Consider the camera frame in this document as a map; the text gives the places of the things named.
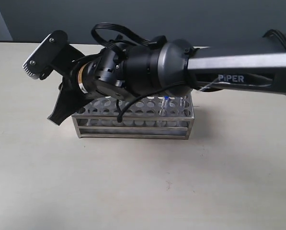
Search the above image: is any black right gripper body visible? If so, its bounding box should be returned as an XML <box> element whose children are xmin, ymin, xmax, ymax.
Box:
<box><xmin>49</xmin><ymin>30</ymin><xmax>128</xmax><ymax>100</ymax></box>

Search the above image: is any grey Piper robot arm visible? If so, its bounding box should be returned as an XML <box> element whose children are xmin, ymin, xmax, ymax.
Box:
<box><xmin>48</xmin><ymin>29</ymin><xmax>286</xmax><ymax>125</ymax></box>

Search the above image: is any steel test tube rack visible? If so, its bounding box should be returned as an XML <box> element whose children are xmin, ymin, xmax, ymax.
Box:
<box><xmin>72</xmin><ymin>94</ymin><xmax>194</xmax><ymax>139</ymax></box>

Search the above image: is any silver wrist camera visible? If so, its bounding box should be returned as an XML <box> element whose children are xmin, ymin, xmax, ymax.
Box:
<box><xmin>23</xmin><ymin>34</ymin><xmax>56</xmax><ymax>80</ymax></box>

